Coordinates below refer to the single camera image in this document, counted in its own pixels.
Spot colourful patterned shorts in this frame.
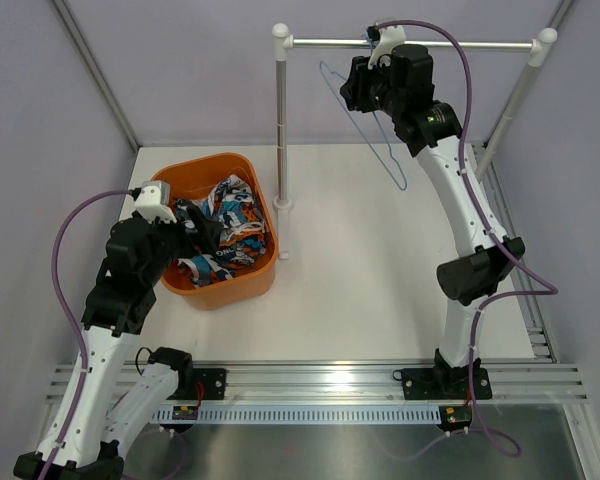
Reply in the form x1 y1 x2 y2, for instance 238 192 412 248
174 174 267 289

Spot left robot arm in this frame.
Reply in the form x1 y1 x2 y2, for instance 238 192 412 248
13 205 226 479

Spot orange plastic basket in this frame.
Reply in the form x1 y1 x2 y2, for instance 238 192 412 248
153 152 278 310

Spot white slotted cable duct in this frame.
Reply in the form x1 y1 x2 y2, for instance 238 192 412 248
146 403 442 425

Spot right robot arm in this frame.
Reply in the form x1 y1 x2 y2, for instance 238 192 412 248
340 44 525 400

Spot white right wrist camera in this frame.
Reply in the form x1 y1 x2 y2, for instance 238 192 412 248
366 21 406 70

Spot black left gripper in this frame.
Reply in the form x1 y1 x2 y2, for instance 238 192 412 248
142 205 222 286

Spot light blue clothes hanger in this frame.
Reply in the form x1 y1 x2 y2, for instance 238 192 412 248
318 60 408 192

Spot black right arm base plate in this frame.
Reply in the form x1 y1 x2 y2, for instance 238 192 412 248
392 368 493 401

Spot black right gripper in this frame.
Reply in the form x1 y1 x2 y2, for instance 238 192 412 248
339 52 403 120

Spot silver clothes rack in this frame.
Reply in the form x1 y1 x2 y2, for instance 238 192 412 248
272 23 558 260

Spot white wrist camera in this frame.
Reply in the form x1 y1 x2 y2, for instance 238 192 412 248
366 21 406 70
131 180 177 224

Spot aluminium mounting rail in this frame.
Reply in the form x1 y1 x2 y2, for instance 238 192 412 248
44 360 589 406

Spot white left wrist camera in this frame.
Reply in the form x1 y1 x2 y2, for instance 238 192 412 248
131 180 177 224

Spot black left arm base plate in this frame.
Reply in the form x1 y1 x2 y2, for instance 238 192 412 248
169 368 227 401

